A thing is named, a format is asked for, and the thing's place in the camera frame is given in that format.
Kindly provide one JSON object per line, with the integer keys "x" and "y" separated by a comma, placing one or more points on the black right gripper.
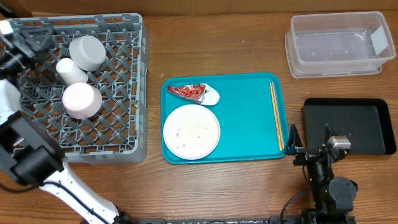
{"x": 306, "y": 157}

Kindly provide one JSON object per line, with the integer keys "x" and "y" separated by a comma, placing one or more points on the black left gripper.
{"x": 28, "y": 38}

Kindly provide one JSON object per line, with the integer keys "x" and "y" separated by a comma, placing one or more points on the white paper cup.
{"x": 70, "y": 72}

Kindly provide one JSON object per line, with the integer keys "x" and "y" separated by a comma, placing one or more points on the grey shallow bowl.
{"x": 87, "y": 52}

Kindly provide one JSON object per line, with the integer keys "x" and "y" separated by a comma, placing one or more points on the pink upturned bowl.
{"x": 81, "y": 100}

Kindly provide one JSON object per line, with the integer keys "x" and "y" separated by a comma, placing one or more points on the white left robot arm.
{"x": 28, "y": 154}

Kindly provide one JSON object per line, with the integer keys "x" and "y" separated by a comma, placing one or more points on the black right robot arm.
{"x": 333, "y": 197}

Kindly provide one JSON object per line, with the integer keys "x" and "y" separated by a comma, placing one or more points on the black plastic tray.
{"x": 366, "y": 122}

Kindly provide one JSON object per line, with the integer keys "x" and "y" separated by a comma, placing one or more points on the teal plastic tray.
{"x": 245, "y": 112}

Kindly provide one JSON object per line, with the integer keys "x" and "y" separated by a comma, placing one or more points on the right wooden chopstick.
{"x": 278, "y": 115}

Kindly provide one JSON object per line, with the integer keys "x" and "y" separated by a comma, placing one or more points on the wooden chopstick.
{"x": 278, "y": 115}
{"x": 275, "y": 115}

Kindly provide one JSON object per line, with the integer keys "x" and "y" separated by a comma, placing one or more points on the left wooden chopstick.
{"x": 275, "y": 115}

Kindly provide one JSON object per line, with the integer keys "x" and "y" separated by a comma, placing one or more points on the grey plastic dish rack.
{"x": 117, "y": 133}

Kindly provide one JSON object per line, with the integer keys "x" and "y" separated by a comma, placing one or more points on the clear plastic bin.
{"x": 338, "y": 44}

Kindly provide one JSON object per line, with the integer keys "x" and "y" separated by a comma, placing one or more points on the white crumpled napkin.
{"x": 210, "y": 96}

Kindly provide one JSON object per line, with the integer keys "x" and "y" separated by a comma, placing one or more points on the white round plate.
{"x": 191, "y": 132}

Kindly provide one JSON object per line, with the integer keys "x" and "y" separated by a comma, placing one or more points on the red foil snack wrapper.
{"x": 193, "y": 93}

